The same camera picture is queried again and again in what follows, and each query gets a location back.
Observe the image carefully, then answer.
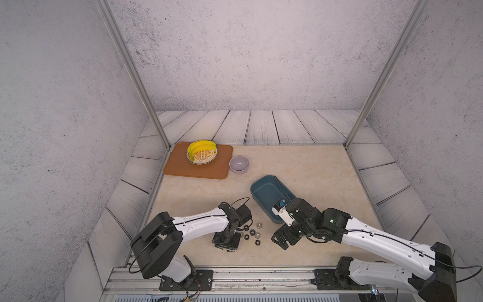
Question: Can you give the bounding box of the teal plastic storage box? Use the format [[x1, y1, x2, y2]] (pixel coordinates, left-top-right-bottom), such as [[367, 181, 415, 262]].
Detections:
[[250, 175, 296, 224]]

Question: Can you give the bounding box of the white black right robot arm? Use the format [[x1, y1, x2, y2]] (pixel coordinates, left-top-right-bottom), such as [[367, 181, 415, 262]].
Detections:
[[272, 198, 460, 301]]

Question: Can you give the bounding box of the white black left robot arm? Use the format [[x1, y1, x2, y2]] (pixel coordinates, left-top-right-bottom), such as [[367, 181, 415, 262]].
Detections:
[[130, 202, 252, 288]]

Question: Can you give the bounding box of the lilac plastic bowl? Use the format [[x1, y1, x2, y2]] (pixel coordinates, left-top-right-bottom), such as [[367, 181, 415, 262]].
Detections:
[[229, 156, 250, 174]]

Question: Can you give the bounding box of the patterned round plate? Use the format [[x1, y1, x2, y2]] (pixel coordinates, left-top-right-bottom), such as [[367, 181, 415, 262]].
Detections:
[[186, 149, 218, 165]]

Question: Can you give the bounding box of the brown rectangular mat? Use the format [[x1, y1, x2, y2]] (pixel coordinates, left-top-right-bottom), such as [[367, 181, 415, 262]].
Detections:
[[164, 142, 233, 179]]

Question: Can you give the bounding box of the yellow banana bunch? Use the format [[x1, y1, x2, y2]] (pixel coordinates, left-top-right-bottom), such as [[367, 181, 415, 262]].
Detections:
[[187, 140, 217, 161]]

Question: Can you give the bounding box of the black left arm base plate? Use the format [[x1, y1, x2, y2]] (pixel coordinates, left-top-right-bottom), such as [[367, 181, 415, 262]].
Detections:
[[159, 269, 213, 292]]

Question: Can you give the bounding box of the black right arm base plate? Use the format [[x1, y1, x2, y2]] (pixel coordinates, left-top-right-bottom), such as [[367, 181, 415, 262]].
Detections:
[[310, 269, 370, 291]]

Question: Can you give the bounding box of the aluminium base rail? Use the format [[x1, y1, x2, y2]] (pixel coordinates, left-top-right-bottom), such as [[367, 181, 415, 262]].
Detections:
[[100, 267, 420, 301]]

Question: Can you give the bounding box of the left aluminium frame post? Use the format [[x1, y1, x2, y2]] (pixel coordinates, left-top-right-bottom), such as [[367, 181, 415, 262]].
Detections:
[[95, 0, 171, 150]]

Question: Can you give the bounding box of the aluminium frame post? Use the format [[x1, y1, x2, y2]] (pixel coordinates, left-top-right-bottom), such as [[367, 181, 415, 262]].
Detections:
[[344, 0, 429, 151], [95, 0, 171, 150]]

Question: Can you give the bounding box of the right aluminium frame post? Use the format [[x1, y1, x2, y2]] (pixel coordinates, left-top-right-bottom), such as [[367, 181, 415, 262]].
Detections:
[[344, 0, 429, 151]]

